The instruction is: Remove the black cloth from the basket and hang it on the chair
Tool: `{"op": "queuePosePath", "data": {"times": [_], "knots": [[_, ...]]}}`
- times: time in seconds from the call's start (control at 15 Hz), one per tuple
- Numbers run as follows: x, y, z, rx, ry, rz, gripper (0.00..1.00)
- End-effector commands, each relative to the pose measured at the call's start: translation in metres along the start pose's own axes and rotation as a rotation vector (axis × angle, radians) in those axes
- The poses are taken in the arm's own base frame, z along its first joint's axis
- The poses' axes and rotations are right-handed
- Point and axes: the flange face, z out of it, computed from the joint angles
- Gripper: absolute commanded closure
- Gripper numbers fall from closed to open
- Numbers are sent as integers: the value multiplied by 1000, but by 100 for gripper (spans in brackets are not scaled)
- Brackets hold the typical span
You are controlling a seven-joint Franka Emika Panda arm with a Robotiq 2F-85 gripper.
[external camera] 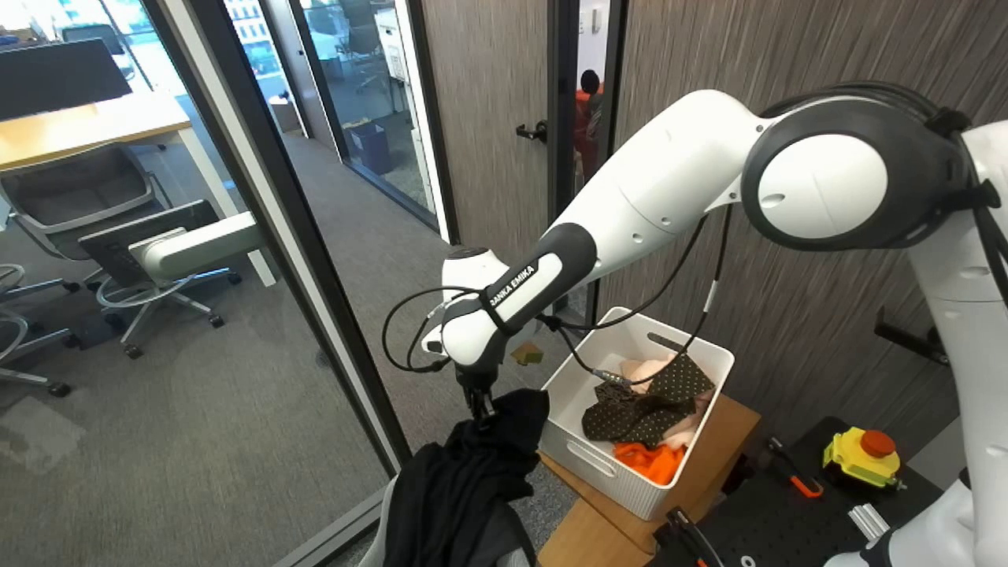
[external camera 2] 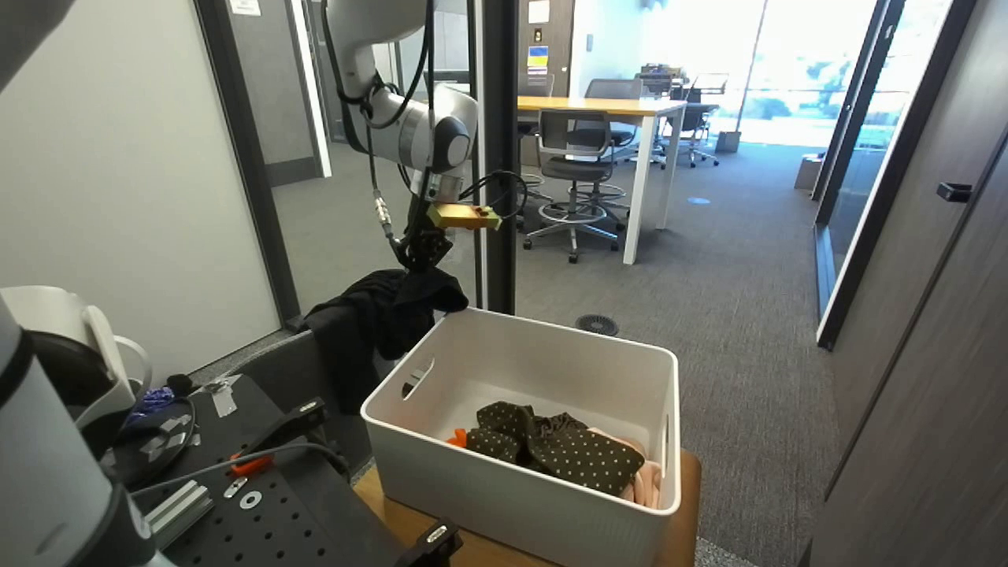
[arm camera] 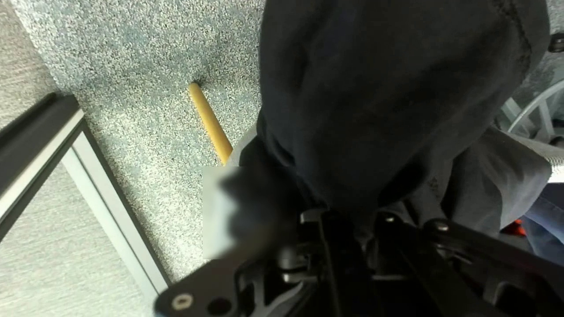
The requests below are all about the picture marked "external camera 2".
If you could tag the olive dotted cloth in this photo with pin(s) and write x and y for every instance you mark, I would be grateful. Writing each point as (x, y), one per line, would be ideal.
(567, 446)

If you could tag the grey mesh office chair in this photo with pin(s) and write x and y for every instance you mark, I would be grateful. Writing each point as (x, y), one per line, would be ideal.
(574, 160)

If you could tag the black clamp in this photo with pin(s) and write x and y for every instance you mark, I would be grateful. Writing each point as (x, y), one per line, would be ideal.
(429, 547)

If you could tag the orange cloth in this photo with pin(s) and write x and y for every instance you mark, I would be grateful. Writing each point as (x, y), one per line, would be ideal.
(457, 436)

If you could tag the distant office chair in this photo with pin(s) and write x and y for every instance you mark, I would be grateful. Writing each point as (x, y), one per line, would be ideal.
(695, 121)

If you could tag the pale pink cloth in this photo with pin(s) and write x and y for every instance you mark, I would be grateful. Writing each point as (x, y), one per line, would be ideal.
(651, 485)

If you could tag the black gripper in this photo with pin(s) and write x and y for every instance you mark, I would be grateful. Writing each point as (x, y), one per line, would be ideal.
(429, 240)

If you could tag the black glass partition frame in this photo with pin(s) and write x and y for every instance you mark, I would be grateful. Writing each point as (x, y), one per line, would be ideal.
(499, 160)

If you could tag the white paper tag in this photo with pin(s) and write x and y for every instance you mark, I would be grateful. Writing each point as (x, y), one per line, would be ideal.
(226, 399)

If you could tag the white plastic basket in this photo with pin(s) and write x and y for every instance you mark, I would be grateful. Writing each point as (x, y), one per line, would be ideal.
(506, 506)

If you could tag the round black floor outlet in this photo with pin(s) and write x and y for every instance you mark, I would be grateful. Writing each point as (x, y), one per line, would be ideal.
(598, 324)

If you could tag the blue yellow door poster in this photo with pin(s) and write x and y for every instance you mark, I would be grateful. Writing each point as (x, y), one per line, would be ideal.
(536, 57)

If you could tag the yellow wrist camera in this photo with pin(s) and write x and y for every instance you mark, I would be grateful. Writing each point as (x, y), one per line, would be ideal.
(465, 215)

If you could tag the wooden office desk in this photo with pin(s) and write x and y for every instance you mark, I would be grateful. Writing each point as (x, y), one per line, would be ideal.
(600, 108)

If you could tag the black cloth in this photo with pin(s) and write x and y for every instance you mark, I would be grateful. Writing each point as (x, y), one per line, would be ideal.
(364, 324)

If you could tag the blue gadget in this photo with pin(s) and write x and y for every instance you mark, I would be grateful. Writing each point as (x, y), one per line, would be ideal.
(146, 404)

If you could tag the cardboard box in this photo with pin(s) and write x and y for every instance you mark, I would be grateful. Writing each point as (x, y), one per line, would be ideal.
(807, 171)

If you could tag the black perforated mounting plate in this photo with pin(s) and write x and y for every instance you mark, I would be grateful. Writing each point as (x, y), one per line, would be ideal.
(293, 520)

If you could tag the aluminium profile piece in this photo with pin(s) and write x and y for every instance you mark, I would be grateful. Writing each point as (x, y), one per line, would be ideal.
(177, 507)

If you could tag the white washer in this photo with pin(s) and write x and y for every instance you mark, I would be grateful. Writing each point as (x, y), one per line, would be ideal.
(250, 498)

